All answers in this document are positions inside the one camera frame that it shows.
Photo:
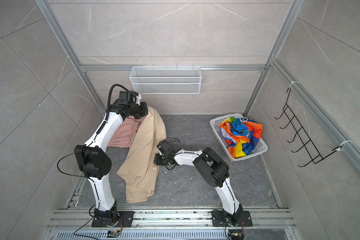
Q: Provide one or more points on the aluminium frame post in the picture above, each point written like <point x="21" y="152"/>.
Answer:
<point x="47" y="11"/>

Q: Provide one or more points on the white wire wall basket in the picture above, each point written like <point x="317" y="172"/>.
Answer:
<point x="166" y="80"/>

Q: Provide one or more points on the multicolour orange blue shorts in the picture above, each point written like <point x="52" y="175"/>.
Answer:
<point x="241" y="135"/>

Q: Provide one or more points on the pink drawstring shorts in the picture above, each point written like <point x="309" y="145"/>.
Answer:
<point x="124" y="136"/>

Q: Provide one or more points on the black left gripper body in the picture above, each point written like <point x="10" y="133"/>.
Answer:
<point x="138" y="111"/>

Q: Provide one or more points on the black wire hook rack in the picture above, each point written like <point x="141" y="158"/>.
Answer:
<point x="303" y="136"/>

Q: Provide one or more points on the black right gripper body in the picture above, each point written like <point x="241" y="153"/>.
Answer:
<point x="161" y="160"/>

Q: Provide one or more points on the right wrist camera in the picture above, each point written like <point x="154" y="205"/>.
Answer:
<point x="165" y="148"/>

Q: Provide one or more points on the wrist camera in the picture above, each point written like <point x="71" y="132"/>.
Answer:
<point x="165" y="148"/>
<point x="129" y="98"/>

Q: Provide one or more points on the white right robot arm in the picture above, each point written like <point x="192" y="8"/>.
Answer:
<point x="215" y="171"/>

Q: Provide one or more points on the beige shorts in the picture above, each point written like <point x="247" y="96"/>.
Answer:
<point x="138" y="170"/>

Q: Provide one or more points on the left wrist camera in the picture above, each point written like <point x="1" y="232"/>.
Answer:
<point x="129" y="98"/>

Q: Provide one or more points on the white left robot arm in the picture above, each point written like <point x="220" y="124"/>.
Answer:
<point x="93" y="161"/>

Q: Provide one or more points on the white plastic laundry basket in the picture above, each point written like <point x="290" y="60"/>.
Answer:
<point x="215" y="123"/>

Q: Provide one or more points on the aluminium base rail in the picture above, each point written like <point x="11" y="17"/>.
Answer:
<point x="148" y="223"/>

